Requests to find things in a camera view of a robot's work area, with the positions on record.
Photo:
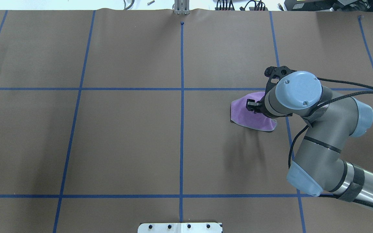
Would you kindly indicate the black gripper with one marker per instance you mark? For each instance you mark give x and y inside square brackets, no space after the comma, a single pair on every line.
[260,108]

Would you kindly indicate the purple microfiber cloth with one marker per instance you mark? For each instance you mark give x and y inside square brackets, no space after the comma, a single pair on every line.
[245,118]

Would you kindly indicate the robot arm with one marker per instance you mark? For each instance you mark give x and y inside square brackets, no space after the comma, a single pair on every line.
[332,114]

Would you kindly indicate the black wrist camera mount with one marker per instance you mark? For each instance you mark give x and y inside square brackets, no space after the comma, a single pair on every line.
[275,74]

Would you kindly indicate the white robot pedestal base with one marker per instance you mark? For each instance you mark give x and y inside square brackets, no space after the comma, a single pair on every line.
[194,227]

